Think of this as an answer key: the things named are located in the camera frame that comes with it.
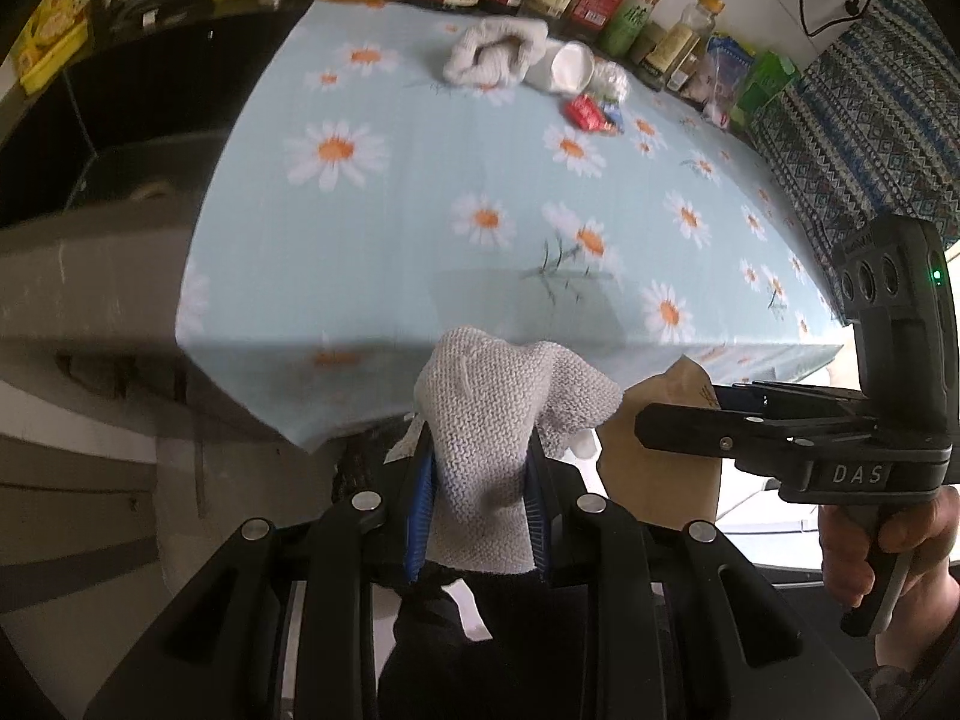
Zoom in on black kitchen sink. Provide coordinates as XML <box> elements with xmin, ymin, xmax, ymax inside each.
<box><xmin>0</xmin><ymin>15</ymin><xmax>248</xmax><ymax>230</ymax></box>

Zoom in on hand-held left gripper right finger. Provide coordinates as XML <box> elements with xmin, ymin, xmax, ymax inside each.
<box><xmin>525</xmin><ymin>439</ymin><xmax>878</xmax><ymax>720</ymax></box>

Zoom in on white knit glove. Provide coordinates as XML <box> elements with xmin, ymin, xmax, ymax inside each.
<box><xmin>441</xmin><ymin>15</ymin><xmax>552</xmax><ymax>89</ymax></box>
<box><xmin>386</xmin><ymin>326</ymin><xmax>623</xmax><ymax>578</ymax></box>

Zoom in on person's right forearm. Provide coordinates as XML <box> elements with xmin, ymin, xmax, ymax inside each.
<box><xmin>874</xmin><ymin>562</ymin><xmax>960</xmax><ymax>691</ymax></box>

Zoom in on blue daisy print tablecloth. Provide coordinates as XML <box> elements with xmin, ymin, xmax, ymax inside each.
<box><xmin>174</xmin><ymin>0</ymin><xmax>852</xmax><ymax>455</ymax></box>

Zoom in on clear plastic bag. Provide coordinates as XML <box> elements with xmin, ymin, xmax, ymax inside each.
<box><xmin>690</xmin><ymin>34</ymin><xmax>755</xmax><ymax>125</ymax></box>

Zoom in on person's black clothing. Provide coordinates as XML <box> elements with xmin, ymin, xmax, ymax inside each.
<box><xmin>375</xmin><ymin>566</ymin><xmax>601</xmax><ymax>720</ymax></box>

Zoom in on bright green label bottle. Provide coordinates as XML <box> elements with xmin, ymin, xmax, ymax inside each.
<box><xmin>596</xmin><ymin>0</ymin><xmax>682</xmax><ymax>57</ymax></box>

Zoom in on crumpled silver white wrapper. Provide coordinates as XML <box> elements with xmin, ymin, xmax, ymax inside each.
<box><xmin>592</xmin><ymin>60</ymin><xmax>632</xmax><ymax>104</ymax></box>

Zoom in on rolled white knit glove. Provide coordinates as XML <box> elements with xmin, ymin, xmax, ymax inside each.
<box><xmin>441</xmin><ymin>15</ymin><xmax>552</xmax><ymax>89</ymax></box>

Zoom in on red snack packet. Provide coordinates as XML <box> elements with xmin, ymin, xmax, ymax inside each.
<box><xmin>564</xmin><ymin>94</ymin><xmax>625</xmax><ymax>136</ymax></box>

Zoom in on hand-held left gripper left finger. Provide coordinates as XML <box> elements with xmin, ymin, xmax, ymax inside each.
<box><xmin>82</xmin><ymin>427</ymin><xmax>436</xmax><ymax>720</ymax></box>

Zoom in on brown paper bag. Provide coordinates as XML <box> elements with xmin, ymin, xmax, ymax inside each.
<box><xmin>598</xmin><ymin>356</ymin><xmax>725</xmax><ymax>530</ymax></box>

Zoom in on small yellow cap bottle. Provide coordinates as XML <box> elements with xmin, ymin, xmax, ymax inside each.
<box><xmin>641</xmin><ymin>0</ymin><xmax>727</xmax><ymax>83</ymax></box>

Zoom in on small brown spice jar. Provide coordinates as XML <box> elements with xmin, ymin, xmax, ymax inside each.
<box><xmin>666</xmin><ymin>52</ymin><xmax>702</xmax><ymax>95</ymax></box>

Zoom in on yellow dish soap bottle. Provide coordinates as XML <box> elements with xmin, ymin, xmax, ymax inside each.
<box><xmin>15</xmin><ymin>0</ymin><xmax>95</xmax><ymax>95</ymax></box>

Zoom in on white paper cup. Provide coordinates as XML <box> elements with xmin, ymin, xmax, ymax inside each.
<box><xmin>525</xmin><ymin>40</ymin><xmax>596</xmax><ymax>95</ymax></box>

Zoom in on blue patterned cloth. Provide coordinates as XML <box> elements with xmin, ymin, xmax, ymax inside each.
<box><xmin>746</xmin><ymin>0</ymin><xmax>960</xmax><ymax>256</ymax></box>

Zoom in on green carton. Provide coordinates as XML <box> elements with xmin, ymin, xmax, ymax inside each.
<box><xmin>731</xmin><ymin>51</ymin><xmax>797</xmax><ymax>128</ymax></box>

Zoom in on person's right hand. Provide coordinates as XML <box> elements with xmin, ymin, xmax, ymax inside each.
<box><xmin>817</xmin><ymin>486</ymin><xmax>960</xmax><ymax>601</ymax></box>

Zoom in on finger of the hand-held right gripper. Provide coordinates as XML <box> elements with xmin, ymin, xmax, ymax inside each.
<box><xmin>634</xmin><ymin>401</ymin><xmax>875</xmax><ymax>488</ymax></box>
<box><xmin>712</xmin><ymin>381</ymin><xmax>878</xmax><ymax>421</ymax></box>

